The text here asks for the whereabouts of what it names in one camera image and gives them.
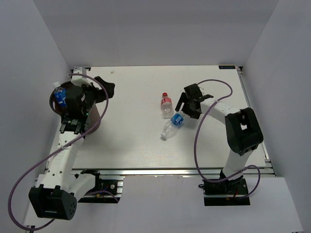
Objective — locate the right blue table sticker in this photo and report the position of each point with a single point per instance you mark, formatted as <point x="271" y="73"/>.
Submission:
<point x="226" y="67"/>

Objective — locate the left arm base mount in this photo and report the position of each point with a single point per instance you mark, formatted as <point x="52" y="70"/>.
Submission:
<point x="104" y="188"/>

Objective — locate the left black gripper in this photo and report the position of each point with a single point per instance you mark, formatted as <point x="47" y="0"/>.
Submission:
<point x="110" y="87"/>

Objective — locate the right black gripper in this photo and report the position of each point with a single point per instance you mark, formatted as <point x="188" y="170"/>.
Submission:
<point x="183" y="98"/>

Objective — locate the brown round bin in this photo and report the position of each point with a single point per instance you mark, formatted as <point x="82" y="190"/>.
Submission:
<point x="76" y="123"/>

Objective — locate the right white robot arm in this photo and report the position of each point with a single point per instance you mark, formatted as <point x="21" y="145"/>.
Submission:
<point x="243" y="133"/>

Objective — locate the crushed light blue label bottle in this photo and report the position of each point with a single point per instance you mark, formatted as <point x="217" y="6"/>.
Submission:
<point x="171" y="128"/>

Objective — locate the dark blue label bottle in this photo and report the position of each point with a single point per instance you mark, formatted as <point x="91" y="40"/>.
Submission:
<point x="59" y="94"/>

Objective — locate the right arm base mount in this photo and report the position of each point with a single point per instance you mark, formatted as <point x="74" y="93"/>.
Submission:
<point x="227" y="193"/>

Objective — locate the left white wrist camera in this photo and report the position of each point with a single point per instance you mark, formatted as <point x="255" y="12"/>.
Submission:
<point x="78" y="76"/>

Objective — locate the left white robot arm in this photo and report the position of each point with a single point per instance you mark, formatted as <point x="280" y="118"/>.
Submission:
<point x="58" y="193"/>

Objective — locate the small red label bottle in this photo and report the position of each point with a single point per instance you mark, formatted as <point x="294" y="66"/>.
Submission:
<point x="166" y="106"/>

